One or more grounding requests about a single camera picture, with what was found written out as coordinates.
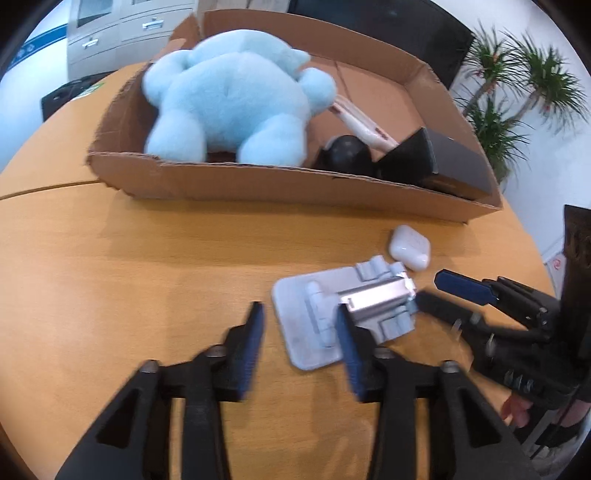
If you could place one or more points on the grey drawer cabinet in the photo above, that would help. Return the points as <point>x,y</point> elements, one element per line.
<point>106,35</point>

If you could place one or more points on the black flat screen monitor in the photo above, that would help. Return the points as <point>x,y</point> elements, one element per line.
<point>420,27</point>

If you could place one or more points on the light blue plush toy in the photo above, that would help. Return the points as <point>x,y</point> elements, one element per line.
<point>244,92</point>

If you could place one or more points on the clear white phone case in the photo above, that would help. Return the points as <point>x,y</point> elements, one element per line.
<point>362,126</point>

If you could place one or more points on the spiky green potted plant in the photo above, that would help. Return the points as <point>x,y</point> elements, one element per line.
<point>514,77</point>

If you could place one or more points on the green sticker label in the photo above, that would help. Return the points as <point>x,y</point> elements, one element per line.
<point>88,91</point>

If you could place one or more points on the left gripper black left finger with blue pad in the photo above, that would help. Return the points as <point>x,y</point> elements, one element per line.
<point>130,438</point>

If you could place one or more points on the white earbuds charging case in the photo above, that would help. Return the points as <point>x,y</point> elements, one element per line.
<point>411,248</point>

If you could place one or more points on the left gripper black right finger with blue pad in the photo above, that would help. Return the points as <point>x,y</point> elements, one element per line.
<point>467,439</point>

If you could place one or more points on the black round ball object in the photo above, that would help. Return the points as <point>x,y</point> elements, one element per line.
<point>346,154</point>

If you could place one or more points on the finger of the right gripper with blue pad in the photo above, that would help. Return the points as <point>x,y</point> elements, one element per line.
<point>477,292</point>

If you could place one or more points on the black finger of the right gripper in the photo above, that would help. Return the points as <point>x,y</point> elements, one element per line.
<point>446,311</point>

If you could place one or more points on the shallow brown cardboard box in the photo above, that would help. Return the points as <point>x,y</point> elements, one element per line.
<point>401,90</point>

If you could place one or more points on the black product box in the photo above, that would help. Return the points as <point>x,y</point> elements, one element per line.
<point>433,161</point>

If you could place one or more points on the person's right hand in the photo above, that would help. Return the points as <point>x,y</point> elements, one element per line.
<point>516,409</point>

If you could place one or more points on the black camera box green light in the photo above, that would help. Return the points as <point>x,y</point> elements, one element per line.
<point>574,320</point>

